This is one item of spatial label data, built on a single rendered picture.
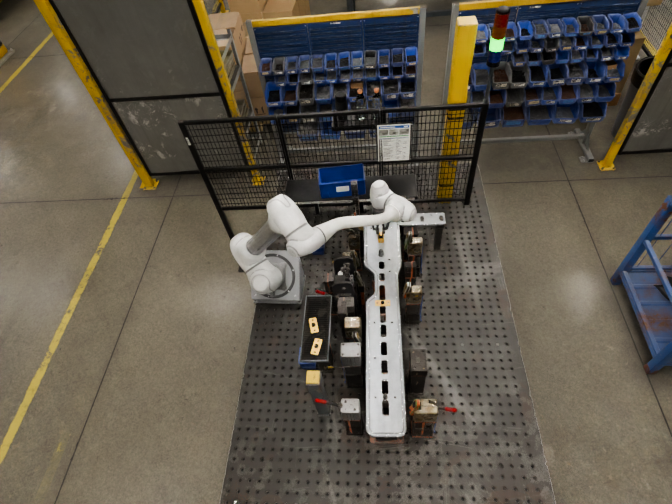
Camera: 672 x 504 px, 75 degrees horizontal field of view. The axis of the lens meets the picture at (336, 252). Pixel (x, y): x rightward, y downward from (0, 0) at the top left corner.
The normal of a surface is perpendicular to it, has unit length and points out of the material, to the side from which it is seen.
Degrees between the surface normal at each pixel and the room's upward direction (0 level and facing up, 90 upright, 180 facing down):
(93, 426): 0
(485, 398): 0
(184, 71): 91
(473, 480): 0
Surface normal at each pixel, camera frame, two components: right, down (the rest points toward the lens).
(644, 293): -0.10, -0.62
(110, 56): -0.08, 0.80
